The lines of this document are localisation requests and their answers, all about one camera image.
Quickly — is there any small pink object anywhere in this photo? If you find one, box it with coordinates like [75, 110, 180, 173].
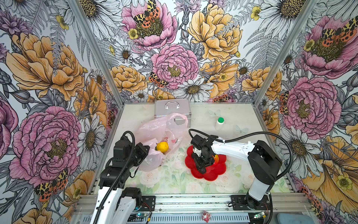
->
[201, 211, 211, 223]

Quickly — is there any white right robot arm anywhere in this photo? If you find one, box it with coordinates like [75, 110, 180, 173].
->
[191, 135, 282, 210]

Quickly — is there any black corrugated left cable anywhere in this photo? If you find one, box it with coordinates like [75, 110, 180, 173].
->
[92, 130, 136, 224]

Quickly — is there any yellow bell pepper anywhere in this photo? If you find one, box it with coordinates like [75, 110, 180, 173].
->
[156, 141, 169, 154]

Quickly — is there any black corrugated cable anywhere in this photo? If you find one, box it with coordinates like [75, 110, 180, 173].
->
[92, 130, 136, 224]
[188, 128, 294, 180]

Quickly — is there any orange fruit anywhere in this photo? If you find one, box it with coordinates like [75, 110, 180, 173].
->
[214, 155, 220, 164]

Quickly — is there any black corrugated right cable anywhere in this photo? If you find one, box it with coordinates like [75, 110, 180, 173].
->
[188, 128, 294, 180]

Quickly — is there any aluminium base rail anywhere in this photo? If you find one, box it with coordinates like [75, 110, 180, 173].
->
[72, 193, 313, 224]

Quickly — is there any red flower-shaped plate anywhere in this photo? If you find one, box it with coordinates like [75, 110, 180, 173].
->
[185, 146, 227, 182]

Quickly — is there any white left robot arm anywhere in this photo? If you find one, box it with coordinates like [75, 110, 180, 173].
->
[90, 131, 150, 224]

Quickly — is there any pink plastic bag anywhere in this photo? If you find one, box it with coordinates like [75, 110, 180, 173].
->
[135, 113, 189, 172]

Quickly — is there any white plastic bottle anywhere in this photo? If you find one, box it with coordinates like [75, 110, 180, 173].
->
[215, 117, 225, 131]

